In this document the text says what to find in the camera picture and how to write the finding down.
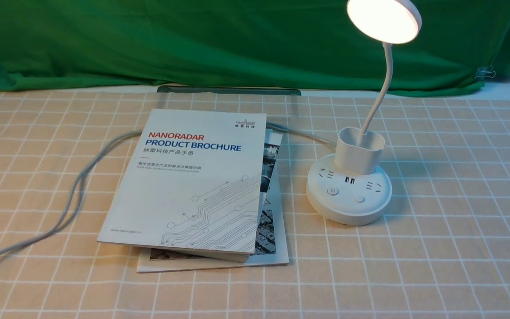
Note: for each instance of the white desk lamp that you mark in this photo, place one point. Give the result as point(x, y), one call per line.
point(349, 187)

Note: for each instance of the orange checkered tablecloth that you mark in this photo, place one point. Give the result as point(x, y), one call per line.
point(442, 251)

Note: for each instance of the white product brochure booklet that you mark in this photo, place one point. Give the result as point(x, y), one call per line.
point(192, 185)

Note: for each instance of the metal binder clip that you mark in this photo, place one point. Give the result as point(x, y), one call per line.
point(483, 73)

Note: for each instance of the lower photo booklet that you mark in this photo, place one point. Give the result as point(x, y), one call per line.
point(270, 243)

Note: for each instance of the green backdrop cloth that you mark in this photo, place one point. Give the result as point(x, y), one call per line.
point(302, 44)

